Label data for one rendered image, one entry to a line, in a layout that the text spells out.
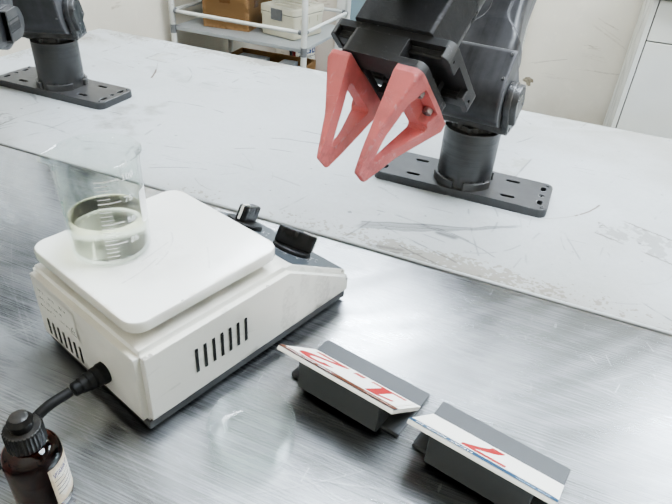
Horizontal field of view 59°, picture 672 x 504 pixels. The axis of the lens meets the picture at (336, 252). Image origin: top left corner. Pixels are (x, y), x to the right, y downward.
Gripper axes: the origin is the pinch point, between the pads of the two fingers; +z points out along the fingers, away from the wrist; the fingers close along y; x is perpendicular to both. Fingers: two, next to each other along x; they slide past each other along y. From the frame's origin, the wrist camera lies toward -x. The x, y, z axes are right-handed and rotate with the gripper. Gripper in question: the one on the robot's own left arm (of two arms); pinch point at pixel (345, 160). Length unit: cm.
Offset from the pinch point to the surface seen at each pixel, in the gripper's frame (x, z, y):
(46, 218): 2.4, 15.5, -29.3
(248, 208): 3.1, 5.8, -8.2
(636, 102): 192, -132, -31
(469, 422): 7.5, 11.7, 14.6
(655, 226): 33.2, -16.7, 16.1
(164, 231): -4.2, 11.0, -7.3
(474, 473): 3.5, 14.0, 17.2
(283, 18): 125, -90, -154
